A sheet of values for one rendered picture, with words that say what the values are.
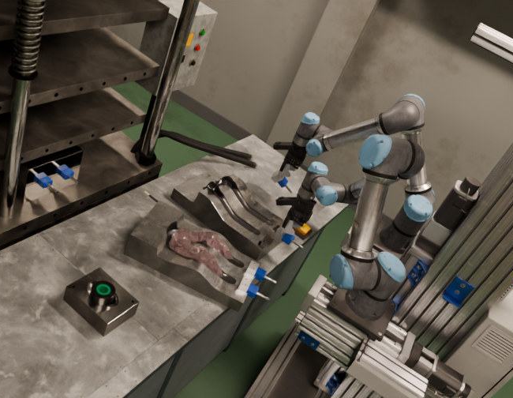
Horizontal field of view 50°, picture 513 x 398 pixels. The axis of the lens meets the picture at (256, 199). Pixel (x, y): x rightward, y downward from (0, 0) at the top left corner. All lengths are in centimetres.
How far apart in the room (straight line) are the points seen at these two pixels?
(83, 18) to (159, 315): 108
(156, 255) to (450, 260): 108
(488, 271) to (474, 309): 18
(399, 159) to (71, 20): 119
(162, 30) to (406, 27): 200
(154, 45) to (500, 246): 168
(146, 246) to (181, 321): 32
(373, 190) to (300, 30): 262
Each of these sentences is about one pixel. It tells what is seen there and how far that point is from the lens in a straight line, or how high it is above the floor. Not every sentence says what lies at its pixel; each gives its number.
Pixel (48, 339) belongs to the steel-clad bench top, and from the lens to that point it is 193.
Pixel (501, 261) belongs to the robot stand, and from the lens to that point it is 209.
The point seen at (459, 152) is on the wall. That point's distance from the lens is 425.
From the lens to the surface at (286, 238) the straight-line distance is 238.
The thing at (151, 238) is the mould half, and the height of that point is 91.
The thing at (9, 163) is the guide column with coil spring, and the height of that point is 105.
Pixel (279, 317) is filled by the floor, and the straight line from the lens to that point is 339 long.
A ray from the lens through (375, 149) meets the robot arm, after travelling 181.
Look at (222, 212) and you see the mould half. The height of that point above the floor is 90.
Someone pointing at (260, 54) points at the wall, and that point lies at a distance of 449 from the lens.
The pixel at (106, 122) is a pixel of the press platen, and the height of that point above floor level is 104.
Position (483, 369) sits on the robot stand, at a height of 102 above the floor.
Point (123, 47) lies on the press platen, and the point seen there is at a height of 129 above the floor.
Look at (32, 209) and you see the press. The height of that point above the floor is 79.
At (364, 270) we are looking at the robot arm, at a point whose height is 125.
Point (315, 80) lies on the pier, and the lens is 421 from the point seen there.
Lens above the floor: 236
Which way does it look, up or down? 34 degrees down
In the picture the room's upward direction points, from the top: 25 degrees clockwise
